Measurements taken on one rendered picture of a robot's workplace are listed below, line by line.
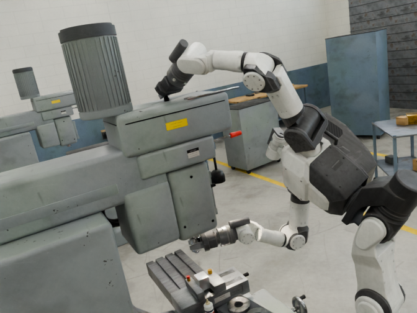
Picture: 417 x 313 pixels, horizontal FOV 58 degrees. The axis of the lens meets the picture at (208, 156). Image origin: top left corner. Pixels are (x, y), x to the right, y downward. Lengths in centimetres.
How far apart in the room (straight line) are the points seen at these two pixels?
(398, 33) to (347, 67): 262
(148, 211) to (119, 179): 17
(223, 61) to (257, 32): 850
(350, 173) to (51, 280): 109
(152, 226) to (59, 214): 35
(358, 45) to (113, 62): 625
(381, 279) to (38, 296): 120
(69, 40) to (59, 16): 671
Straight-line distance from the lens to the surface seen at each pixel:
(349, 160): 150
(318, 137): 143
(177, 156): 148
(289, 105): 133
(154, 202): 149
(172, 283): 213
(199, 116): 149
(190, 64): 135
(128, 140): 140
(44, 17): 810
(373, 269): 160
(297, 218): 184
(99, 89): 140
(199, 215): 161
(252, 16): 977
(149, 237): 153
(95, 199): 143
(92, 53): 140
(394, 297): 168
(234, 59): 130
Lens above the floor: 206
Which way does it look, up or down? 15 degrees down
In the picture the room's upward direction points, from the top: 10 degrees counter-clockwise
